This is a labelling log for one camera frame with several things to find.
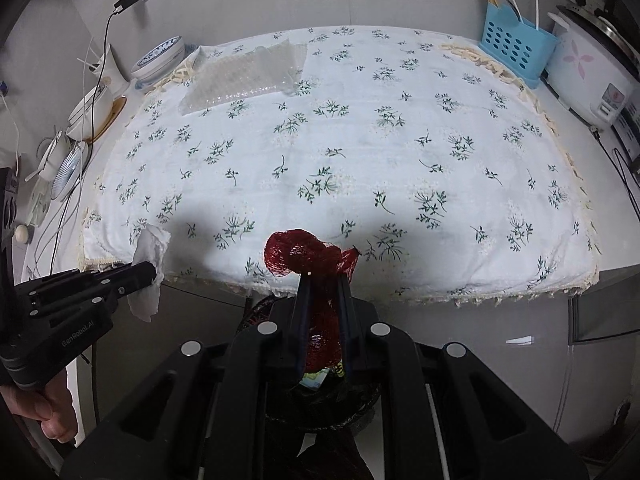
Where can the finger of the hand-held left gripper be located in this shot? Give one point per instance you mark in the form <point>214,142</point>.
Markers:
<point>100,275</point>
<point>75,302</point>

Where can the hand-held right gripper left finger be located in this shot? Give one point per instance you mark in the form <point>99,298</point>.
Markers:
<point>304,310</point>

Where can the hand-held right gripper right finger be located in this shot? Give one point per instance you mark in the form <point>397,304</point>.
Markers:
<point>345,310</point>

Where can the red mesh net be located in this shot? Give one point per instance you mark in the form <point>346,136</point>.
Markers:
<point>300,255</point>

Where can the white tissue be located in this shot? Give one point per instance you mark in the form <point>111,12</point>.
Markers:
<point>152,250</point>

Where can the green and white carton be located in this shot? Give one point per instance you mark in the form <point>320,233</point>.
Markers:
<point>319,379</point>

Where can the black trash bin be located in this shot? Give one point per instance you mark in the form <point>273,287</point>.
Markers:
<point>325,407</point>

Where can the person's left hand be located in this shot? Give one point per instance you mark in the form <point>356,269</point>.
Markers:
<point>55,412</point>

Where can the small white ball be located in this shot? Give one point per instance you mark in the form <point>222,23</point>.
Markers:
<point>21,233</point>

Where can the clear drinking glass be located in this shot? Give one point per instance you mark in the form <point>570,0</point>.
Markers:
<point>40,202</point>

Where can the blue striped plate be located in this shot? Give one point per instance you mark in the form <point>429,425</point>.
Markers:
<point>70,167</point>

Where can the white cup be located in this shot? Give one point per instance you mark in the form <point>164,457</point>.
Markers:
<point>50,157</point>

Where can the white striped bowl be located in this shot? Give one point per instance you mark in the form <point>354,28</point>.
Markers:
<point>85,130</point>
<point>92,105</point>

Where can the white floral tablecloth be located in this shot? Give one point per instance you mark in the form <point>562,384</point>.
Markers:
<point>375,160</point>

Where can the round wooden coaster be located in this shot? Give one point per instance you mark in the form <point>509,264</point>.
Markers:
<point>114,117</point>

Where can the white utensil holder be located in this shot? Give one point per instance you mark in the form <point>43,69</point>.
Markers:
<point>112,75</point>

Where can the blue floral bowl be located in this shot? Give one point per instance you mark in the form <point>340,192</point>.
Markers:
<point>167,76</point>
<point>160,52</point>

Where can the clear bubble wrap sheet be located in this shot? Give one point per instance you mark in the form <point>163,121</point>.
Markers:
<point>235,82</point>

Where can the clear plastic bag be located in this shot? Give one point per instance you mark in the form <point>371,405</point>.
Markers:
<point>289,67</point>

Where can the black charger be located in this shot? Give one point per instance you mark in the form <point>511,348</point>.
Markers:
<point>127,1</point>

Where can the blue plastic basket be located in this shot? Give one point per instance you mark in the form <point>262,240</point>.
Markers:
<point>515,45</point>

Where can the white rice cooker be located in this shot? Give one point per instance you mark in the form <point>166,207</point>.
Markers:
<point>580,65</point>

